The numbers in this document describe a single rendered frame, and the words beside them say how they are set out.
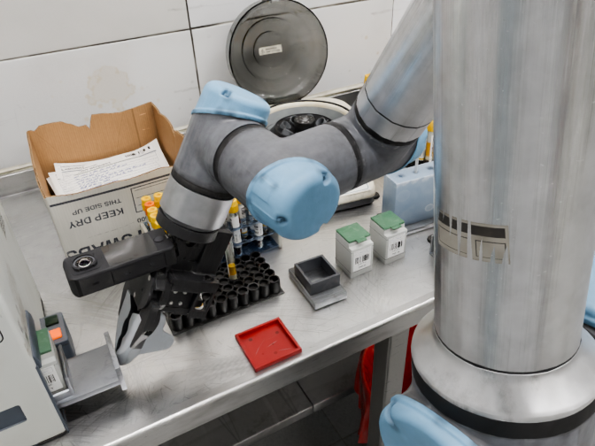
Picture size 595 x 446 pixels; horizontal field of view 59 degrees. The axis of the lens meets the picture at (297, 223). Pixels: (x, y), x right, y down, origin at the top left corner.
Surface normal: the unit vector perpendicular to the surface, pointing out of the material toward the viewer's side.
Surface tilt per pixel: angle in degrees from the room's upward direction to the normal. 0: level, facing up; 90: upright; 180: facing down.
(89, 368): 0
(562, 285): 82
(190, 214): 76
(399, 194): 90
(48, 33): 90
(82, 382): 0
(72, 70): 90
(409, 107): 112
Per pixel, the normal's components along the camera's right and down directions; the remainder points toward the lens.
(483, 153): -0.67, 0.41
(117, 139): 0.47, 0.46
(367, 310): -0.04, -0.82
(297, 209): 0.62, 0.51
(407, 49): -0.83, 0.30
